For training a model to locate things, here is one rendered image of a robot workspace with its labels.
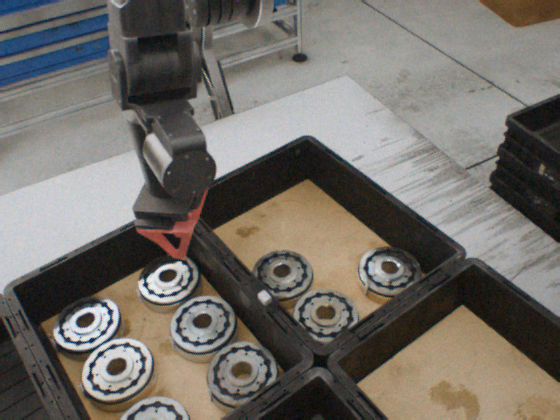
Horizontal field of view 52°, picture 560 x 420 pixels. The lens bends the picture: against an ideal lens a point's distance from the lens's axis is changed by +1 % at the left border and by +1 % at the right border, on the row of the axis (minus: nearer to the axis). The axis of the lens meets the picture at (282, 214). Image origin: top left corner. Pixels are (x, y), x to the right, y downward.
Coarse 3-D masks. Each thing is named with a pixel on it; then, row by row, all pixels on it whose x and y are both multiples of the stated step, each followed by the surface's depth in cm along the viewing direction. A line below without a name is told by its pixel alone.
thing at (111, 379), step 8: (120, 352) 85; (104, 360) 84; (112, 360) 85; (128, 360) 84; (104, 368) 83; (128, 368) 83; (104, 376) 83; (112, 376) 82; (120, 376) 82; (128, 376) 83
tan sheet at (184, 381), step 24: (120, 288) 98; (144, 312) 95; (48, 336) 92; (144, 336) 91; (168, 336) 91; (240, 336) 91; (72, 360) 89; (168, 360) 88; (168, 384) 85; (192, 384) 85; (96, 408) 83; (192, 408) 82; (216, 408) 82
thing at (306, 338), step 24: (288, 144) 108; (312, 144) 109; (240, 168) 104; (384, 192) 98; (408, 216) 94; (216, 240) 92; (240, 264) 88; (456, 264) 86; (264, 288) 84; (408, 288) 83; (288, 312) 81; (384, 312) 81
